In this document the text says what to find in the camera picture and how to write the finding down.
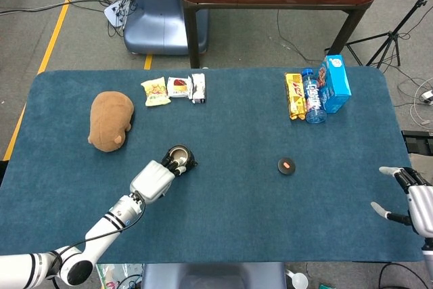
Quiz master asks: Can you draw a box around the yellow biscuit pack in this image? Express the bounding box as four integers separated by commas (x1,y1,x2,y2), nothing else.
284,72,308,121

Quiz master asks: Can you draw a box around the white snack packet red picture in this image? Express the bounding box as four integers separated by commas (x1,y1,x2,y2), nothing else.
166,76,190,99

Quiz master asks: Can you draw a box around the black device case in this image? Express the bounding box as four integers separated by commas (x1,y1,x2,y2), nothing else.
401,129,433,155

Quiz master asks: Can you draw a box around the yellow-green snack bag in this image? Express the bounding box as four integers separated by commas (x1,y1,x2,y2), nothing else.
140,76,171,108

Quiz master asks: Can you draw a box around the black cast iron teapot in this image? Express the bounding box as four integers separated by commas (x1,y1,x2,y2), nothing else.
161,145,199,177

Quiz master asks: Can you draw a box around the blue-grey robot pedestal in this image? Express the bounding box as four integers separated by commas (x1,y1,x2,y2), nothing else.
123,0,209,55

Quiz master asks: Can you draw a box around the white power strip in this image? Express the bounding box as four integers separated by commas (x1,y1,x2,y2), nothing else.
103,0,136,29

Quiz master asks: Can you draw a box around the brown plush capybara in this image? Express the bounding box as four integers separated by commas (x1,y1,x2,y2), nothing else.
87,91,135,153

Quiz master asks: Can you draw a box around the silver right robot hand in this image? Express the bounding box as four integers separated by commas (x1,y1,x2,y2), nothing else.
370,166,433,236

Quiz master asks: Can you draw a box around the colourful printed plastic bag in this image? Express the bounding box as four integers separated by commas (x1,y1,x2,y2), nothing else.
95,263,145,289

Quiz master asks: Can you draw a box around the black tripod stand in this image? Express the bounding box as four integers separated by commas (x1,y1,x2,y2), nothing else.
324,0,433,68

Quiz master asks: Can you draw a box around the blue plastic drink bottle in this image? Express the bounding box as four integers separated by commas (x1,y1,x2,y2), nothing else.
300,68,328,125

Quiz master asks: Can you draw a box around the black lid with wooden knob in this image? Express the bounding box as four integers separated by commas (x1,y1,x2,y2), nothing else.
277,157,298,175

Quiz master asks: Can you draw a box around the white plastic scoop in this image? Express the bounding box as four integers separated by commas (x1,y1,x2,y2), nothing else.
286,268,309,289

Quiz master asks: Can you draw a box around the blue cookie box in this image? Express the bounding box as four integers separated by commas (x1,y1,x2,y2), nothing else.
316,54,352,114

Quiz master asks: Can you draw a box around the blue table cloth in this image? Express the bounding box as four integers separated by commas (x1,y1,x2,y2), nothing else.
0,67,426,265

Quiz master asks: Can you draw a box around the blue-grey robot torso base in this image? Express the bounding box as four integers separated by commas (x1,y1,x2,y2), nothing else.
140,262,288,289

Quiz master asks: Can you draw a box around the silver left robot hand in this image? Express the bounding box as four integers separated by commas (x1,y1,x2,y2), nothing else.
129,153,188,206

